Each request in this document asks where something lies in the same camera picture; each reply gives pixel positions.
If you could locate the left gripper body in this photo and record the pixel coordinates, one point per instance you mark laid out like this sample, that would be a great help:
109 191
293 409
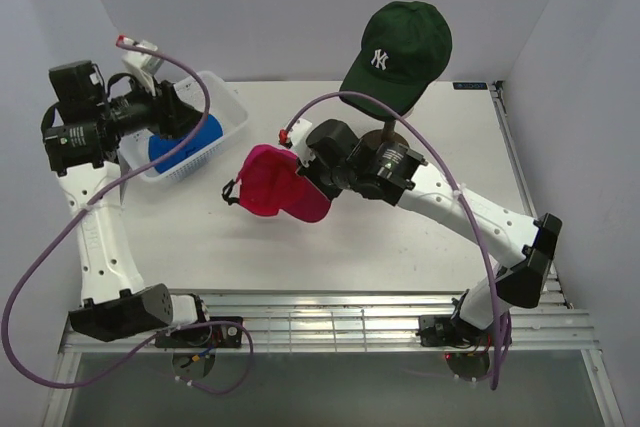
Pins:
135 112

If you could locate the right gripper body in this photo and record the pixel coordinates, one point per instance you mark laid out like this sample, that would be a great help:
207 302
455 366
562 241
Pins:
331 181

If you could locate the pink cap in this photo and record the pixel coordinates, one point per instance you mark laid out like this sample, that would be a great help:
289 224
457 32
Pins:
268 183

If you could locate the dark green NY cap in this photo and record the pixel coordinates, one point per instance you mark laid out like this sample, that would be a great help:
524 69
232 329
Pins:
405 46

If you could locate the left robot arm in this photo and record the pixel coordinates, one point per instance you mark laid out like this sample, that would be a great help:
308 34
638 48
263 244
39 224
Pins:
81 135

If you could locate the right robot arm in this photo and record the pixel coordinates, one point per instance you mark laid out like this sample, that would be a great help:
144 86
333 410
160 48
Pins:
334 159

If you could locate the blue cap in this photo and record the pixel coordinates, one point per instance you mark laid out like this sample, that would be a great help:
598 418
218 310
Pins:
157 146

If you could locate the white plastic basket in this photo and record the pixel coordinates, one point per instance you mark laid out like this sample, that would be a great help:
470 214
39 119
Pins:
226 107

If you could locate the brown mannequin stand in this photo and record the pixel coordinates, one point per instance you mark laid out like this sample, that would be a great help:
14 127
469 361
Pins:
372 140

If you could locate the blue logo sticker right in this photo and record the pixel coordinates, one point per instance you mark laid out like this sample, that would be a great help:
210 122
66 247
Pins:
480 86

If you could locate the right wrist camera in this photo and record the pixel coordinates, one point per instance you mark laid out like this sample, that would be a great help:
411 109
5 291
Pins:
295 140

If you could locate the aluminium rail frame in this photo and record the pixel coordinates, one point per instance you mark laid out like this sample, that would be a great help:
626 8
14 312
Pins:
332 309

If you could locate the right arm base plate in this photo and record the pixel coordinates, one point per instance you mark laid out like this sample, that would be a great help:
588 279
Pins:
443 331

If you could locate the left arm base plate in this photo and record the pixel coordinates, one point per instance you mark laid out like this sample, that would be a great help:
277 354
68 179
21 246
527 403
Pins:
225 334

